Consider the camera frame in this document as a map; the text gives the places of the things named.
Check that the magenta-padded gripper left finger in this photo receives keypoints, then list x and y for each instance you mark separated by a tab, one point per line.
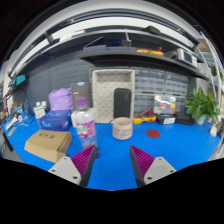
68	168

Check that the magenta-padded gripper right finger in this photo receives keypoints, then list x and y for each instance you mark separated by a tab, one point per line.
156	168

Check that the clear bottle with purple cap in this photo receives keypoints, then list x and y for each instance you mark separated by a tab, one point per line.
86	128

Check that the brown cardboard box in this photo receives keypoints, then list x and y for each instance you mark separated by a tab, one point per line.
46	144

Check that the flat round red coaster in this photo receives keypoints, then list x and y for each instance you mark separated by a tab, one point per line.
153	133

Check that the blue printed box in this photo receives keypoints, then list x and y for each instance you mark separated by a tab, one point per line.
55	120

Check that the black box with white label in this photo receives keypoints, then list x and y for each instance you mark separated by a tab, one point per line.
166	119

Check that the yellow multimeter with red leads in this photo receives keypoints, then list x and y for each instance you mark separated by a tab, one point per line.
144	118

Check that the beige patterned cup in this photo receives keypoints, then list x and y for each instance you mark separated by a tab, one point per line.
122	129

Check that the black zip case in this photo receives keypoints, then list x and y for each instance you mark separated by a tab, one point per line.
184	118

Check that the small white card box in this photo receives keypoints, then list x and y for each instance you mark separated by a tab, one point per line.
39	112

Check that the clear organizer box, colourful parts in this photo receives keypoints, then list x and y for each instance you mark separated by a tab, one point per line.
164	104

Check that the low grey drawer cabinet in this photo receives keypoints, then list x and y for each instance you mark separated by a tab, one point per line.
143	101

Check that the white power adapter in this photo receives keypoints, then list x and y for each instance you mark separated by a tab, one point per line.
214	131

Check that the purple plastic bag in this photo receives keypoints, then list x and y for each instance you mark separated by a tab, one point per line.
60	99

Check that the black rectangular case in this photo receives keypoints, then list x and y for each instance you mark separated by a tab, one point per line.
122	103

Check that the dark grey upright box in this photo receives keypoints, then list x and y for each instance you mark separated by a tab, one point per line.
81	94

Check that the green potted plant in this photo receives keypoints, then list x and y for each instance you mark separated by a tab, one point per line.
201	105

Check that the white perforated tray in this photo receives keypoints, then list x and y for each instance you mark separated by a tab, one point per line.
104	96

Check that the narrow grey drawer cabinet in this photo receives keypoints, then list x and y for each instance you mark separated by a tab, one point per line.
176	84

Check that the wide grey drawer cabinet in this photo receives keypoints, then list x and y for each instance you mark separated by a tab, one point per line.
150	81

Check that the teal tool holder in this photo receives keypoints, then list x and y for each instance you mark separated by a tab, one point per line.
20	80

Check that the white metal rack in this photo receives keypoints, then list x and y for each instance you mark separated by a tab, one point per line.
213	70

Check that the dark grey wall shelf unit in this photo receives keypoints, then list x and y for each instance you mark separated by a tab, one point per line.
110	52

